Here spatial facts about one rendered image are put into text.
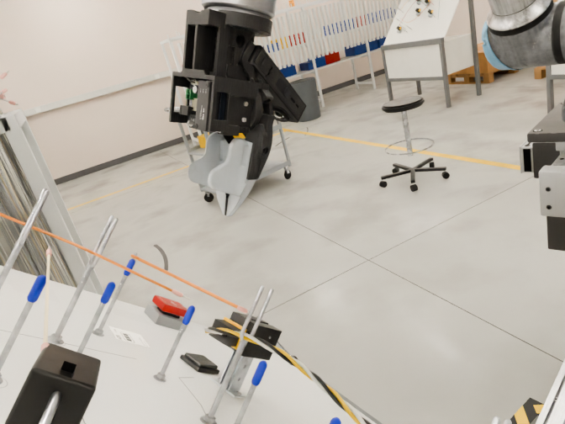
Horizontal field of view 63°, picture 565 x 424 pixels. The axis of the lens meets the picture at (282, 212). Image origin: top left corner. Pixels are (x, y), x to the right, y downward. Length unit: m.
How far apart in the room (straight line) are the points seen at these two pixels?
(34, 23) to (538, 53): 8.02
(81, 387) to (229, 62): 0.34
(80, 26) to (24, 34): 0.82
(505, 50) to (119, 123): 7.90
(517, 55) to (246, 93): 0.70
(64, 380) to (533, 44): 0.97
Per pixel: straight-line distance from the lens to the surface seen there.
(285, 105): 0.55
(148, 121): 8.71
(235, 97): 0.48
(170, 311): 0.78
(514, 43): 1.06
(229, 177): 0.50
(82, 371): 0.29
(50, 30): 8.60
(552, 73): 5.43
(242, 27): 0.49
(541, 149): 1.24
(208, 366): 0.64
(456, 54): 6.62
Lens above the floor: 1.47
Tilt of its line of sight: 21 degrees down
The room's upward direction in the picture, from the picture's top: 15 degrees counter-clockwise
